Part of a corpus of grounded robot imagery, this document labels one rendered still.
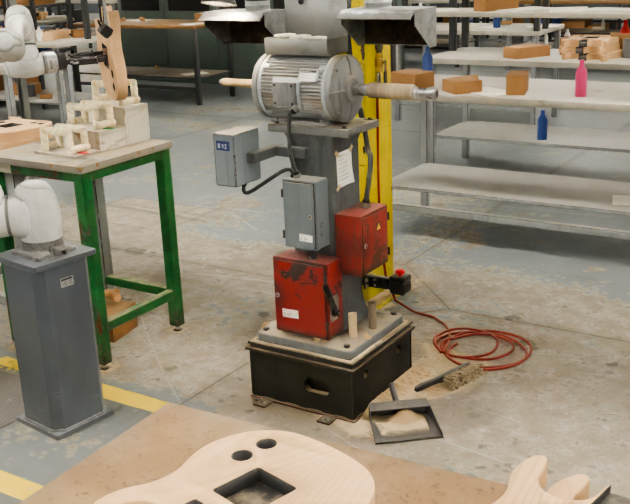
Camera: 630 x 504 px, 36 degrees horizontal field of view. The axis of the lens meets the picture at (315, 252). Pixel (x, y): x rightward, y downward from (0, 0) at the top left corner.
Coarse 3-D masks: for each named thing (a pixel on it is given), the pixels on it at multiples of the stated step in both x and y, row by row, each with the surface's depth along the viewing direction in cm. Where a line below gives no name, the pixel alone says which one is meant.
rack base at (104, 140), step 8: (88, 128) 433; (120, 128) 434; (64, 136) 438; (88, 136) 429; (96, 136) 425; (104, 136) 427; (112, 136) 431; (120, 136) 435; (64, 144) 440; (96, 144) 427; (104, 144) 428; (112, 144) 432; (120, 144) 435
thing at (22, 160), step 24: (144, 144) 441; (168, 144) 444; (24, 168) 422; (48, 168) 411; (72, 168) 402; (96, 168) 408; (120, 168) 422; (144, 288) 475; (120, 312) 439; (144, 312) 448
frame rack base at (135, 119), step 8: (112, 104) 445; (144, 104) 444; (88, 112) 448; (104, 112) 442; (120, 112) 436; (128, 112) 436; (136, 112) 440; (144, 112) 444; (120, 120) 437; (128, 120) 437; (136, 120) 441; (144, 120) 445; (128, 128) 438; (136, 128) 442; (144, 128) 446; (128, 136) 439; (136, 136) 443; (144, 136) 447; (128, 144) 439
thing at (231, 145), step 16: (240, 128) 366; (256, 128) 366; (224, 144) 358; (240, 144) 359; (256, 144) 367; (224, 160) 360; (240, 160) 360; (224, 176) 362; (240, 176) 361; (256, 176) 370; (272, 176) 369
